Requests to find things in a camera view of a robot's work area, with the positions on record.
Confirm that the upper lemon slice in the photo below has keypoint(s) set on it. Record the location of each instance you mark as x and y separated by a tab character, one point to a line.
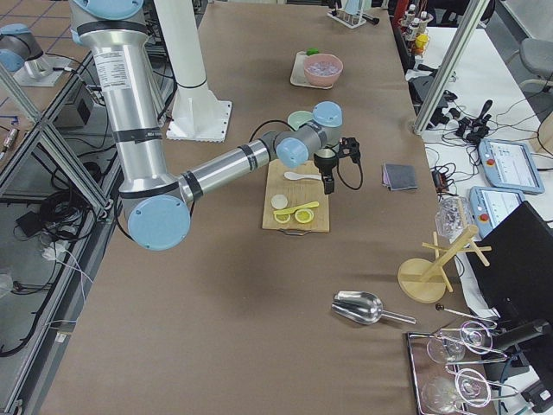
282	218

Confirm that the mint green bowl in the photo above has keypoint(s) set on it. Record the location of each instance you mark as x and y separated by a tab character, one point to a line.
298	118

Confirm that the lower lemon slice stack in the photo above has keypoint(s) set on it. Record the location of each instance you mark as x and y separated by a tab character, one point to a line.
304	216

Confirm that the grey office chair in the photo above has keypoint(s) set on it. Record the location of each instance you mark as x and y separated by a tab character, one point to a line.
536	57

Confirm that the metal glass rack tray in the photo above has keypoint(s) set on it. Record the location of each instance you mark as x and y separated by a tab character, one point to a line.
422	369

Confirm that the yellow plastic knife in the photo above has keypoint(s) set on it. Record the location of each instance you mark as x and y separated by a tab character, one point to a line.
291	210

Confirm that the clear plastic ice container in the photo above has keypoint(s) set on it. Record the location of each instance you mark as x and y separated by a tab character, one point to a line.
453	216

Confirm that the grey folded cloth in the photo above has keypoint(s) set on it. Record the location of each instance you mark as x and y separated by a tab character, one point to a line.
398	176

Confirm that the bamboo cutting board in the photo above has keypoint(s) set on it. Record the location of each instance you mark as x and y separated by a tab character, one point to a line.
298	193

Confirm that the upper wine glass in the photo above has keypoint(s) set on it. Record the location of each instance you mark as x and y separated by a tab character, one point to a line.
450	345

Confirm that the black monitor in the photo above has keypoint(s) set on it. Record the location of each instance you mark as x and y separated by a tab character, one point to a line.
517	283

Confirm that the metal stirring stick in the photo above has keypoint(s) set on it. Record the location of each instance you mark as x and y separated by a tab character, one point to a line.
441	307

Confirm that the bottle rack with bottles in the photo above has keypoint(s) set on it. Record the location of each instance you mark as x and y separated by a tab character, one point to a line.
414	27

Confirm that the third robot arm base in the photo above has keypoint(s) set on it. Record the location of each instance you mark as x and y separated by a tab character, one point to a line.
22	55

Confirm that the upper teach pendant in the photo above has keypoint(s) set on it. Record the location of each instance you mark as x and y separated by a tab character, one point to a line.
509	164

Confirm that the white ceramic spoon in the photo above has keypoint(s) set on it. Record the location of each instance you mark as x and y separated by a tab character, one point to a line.
293	176

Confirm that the white test tube rack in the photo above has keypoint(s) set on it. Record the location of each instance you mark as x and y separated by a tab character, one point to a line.
350	13

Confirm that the aluminium frame post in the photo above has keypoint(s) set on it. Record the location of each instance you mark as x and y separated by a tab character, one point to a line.
462	36

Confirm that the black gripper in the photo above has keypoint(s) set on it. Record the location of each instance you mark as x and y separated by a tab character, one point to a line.
325	163

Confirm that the teach pendant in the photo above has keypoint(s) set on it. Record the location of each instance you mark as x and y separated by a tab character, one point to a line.
509	164
490	206

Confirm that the lower teach pendant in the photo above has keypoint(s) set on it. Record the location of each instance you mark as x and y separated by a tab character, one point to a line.
490	206

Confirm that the pile of clear ice cubes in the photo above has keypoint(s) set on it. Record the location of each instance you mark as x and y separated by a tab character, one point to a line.
323	68

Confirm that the pink bowl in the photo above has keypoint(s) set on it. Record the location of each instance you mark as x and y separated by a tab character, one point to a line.
319	80

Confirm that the white lemon half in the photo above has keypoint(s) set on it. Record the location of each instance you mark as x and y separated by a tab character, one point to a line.
279	201

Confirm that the wine glass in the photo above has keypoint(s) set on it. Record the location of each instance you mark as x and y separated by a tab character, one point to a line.
450	345
466	389

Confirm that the metal ice scoop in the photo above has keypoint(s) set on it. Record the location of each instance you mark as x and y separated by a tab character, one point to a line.
364	308

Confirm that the lower wine glass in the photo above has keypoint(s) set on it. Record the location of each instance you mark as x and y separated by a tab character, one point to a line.
466	389

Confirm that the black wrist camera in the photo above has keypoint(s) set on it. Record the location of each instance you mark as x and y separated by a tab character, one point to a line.
349	147

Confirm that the cream rectangular tray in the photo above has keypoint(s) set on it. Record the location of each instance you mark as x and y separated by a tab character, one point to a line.
297	77

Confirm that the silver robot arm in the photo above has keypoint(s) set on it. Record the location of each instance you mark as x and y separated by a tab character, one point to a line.
156	203

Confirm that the wooden mug tree stand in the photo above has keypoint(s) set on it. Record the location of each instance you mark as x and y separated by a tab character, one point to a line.
427	282

